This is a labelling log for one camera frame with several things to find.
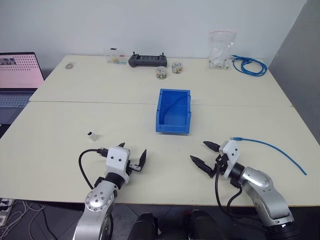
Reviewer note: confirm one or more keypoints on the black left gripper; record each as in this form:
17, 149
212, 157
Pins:
133, 167

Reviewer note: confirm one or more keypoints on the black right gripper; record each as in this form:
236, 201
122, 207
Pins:
221, 161

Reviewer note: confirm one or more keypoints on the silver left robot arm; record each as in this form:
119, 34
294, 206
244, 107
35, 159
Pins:
97, 200

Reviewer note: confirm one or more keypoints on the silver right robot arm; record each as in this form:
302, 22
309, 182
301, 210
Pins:
260, 180

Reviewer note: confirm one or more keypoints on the small white connector block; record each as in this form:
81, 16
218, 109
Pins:
92, 136

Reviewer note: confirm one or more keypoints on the blue plastic storage bin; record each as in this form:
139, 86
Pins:
173, 117

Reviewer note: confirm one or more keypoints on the dark rounded shape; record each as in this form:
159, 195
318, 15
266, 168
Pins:
146, 226
202, 225

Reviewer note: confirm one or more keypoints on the small jar colourful beads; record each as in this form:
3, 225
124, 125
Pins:
161, 73
177, 68

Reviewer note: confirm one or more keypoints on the dark grey remote controller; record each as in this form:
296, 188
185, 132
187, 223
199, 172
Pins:
147, 60

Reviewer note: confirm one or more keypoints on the clear plastic parts box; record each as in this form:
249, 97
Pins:
115, 57

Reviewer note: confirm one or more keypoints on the clear zip bag white parts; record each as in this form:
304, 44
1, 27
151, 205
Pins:
220, 57

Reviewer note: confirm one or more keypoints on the small round grey disc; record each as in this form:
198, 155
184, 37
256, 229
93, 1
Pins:
69, 66

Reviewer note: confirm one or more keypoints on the open laptop pink screen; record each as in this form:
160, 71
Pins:
17, 72

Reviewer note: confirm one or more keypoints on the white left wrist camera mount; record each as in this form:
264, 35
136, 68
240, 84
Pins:
117, 160

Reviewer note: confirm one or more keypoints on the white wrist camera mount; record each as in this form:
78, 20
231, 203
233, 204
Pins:
231, 150
117, 160

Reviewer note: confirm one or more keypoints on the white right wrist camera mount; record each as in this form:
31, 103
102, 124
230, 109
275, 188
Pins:
231, 150

